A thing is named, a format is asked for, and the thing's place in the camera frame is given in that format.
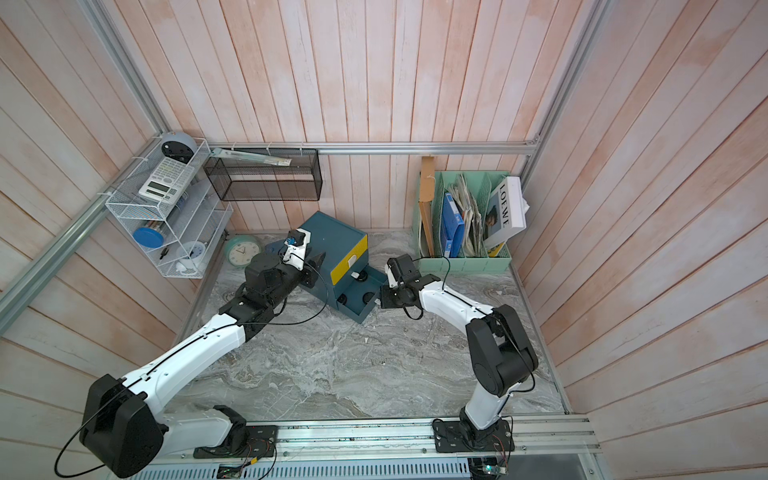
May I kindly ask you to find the black mesh basket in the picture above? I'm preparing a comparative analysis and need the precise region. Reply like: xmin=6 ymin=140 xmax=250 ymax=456
xmin=204 ymin=147 xmax=323 ymax=202

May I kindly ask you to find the blue folder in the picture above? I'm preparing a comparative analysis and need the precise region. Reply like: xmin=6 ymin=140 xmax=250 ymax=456
xmin=440 ymin=192 xmax=465 ymax=258

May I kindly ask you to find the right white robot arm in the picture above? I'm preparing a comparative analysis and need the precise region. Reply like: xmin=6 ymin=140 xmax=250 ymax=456
xmin=380 ymin=255 xmax=539 ymax=453

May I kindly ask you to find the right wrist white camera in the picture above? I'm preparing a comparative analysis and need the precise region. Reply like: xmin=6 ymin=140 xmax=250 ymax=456
xmin=386 ymin=258 xmax=399 ymax=289

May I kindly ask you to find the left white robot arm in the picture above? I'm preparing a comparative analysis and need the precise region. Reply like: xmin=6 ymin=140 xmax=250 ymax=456
xmin=70 ymin=246 xmax=325 ymax=478

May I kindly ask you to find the teal drawer cabinet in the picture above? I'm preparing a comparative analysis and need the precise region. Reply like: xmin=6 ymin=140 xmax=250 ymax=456
xmin=301 ymin=211 xmax=369 ymax=308

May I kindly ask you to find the small blue notebook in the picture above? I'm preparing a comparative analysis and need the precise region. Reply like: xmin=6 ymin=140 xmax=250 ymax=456
xmin=264 ymin=240 xmax=287 ymax=257

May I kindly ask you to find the white calculator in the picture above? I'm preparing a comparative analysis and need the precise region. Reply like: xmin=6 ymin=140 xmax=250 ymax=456
xmin=138 ymin=157 xmax=195 ymax=205

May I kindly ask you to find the white ruler strip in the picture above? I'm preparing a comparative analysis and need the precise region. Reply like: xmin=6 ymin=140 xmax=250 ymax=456
xmin=211 ymin=148 xmax=292 ymax=167

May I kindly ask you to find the blue round lid jar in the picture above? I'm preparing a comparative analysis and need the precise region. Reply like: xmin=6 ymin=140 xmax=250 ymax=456
xmin=132 ymin=220 xmax=165 ymax=249

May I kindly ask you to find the white Loewe book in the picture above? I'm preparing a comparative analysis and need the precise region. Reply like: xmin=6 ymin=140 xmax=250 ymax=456
xmin=483 ymin=176 xmax=529 ymax=255

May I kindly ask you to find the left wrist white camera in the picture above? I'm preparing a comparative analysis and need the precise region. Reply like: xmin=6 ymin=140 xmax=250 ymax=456
xmin=281 ymin=228 xmax=311 ymax=271

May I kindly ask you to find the green round alarm clock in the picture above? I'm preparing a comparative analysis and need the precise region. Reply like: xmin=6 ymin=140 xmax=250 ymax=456
xmin=224 ymin=235 xmax=262 ymax=268

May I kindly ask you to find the grey round speaker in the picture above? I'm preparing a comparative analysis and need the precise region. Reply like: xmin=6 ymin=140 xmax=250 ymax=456
xmin=160 ymin=132 xmax=198 ymax=164

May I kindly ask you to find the teal bottom drawer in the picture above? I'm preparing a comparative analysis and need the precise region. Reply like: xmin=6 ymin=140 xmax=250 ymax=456
xmin=331 ymin=265 xmax=387 ymax=324

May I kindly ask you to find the white wire shelf rack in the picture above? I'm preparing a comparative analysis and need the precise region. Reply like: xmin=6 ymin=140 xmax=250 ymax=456
xmin=106 ymin=135 xmax=232 ymax=279

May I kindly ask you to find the yellow top drawer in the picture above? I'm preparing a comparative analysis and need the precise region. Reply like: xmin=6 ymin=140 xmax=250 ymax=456
xmin=330 ymin=235 xmax=368 ymax=285

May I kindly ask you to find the wrist white camera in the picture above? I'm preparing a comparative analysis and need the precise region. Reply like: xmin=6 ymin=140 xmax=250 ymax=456
xmin=281 ymin=228 xmax=311 ymax=271
xmin=386 ymin=258 xmax=399 ymax=289

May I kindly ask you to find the green file organizer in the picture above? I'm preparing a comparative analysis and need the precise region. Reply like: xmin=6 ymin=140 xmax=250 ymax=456
xmin=412 ymin=171 xmax=511 ymax=276

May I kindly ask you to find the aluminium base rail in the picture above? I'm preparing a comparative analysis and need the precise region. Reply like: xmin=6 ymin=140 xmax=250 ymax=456
xmin=130 ymin=415 xmax=610 ymax=479

